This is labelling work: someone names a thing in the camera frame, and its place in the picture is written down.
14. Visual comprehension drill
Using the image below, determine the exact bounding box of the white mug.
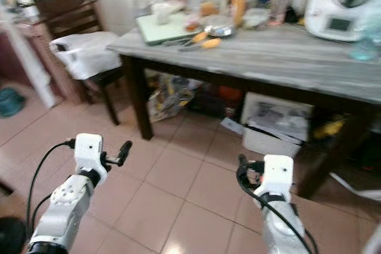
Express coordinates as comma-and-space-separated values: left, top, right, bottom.
152, 2, 173, 26

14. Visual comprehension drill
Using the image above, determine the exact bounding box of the white metal rack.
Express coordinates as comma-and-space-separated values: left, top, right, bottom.
330, 172, 381, 203

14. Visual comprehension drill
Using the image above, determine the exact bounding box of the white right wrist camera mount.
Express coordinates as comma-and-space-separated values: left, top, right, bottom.
262, 155, 294, 198

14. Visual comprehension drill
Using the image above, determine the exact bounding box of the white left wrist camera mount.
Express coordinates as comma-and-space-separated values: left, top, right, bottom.
74, 133, 105, 171

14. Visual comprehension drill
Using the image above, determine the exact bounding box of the dark wooden chair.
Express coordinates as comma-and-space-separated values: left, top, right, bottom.
35, 0, 126, 127

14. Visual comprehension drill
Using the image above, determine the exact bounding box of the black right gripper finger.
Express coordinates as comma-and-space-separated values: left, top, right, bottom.
237, 154, 255, 190

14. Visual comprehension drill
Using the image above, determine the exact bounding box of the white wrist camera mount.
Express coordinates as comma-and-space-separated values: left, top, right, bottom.
74, 133, 105, 171
262, 155, 294, 198

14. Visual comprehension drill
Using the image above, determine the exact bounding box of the orange bottle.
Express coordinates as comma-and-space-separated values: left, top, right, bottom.
231, 0, 249, 28

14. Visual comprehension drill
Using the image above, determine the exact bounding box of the clear glass bowl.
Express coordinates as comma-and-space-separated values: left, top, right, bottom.
243, 8, 272, 29

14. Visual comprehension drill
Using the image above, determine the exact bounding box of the teal glass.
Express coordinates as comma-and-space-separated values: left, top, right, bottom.
349, 18, 381, 62

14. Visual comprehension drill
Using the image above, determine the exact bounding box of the red box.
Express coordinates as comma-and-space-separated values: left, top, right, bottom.
217, 84, 245, 104

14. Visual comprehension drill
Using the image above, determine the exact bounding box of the dark wood marble-top table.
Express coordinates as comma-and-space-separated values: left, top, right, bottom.
107, 23, 381, 201

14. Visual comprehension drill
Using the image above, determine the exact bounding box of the orange-handled utensil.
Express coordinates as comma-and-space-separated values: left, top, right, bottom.
179, 37, 223, 52
189, 30, 210, 45

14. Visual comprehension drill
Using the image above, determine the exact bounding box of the colourful printed bag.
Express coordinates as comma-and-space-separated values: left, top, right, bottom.
147, 74, 201, 124

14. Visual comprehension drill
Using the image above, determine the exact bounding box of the white post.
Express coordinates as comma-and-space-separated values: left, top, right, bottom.
9, 21, 64, 110

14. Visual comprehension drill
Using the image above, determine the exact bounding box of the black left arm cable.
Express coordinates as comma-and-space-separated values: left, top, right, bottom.
26, 139, 77, 237

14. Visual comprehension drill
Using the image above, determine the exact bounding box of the brown cabinet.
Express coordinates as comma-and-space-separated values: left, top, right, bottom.
0, 25, 54, 107

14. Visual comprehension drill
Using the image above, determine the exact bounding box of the white plastic storage box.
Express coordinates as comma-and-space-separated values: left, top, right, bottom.
241, 92, 316, 159

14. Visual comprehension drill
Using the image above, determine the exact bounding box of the black round object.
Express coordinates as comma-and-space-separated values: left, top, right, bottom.
0, 217, 28, 254

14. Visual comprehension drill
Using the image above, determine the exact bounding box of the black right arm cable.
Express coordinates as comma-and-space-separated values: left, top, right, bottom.
238, 171, 320, 254

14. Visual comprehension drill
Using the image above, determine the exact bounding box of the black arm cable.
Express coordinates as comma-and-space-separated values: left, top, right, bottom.
238, 171, 320, 254
26, 139, 77, 237

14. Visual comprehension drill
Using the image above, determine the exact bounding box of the teal pot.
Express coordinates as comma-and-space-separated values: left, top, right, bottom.
0, 87, 26, 118

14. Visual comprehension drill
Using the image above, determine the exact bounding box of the white plastic bag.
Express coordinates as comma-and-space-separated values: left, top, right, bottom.
49, 32, 123, 81

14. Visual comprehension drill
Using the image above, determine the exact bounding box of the pale green cutting board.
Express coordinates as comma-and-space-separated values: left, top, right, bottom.
136, 12, 206, 47

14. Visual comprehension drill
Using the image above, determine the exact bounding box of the yellow package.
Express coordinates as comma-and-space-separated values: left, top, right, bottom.
312, 117, 346, 142

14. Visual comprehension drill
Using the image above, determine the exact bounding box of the white kitchen appliance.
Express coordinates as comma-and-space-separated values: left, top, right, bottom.
304, 0, 381, 43

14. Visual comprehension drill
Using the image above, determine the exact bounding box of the stainless steel bowl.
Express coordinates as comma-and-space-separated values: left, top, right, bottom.
204, 24, 236, 39

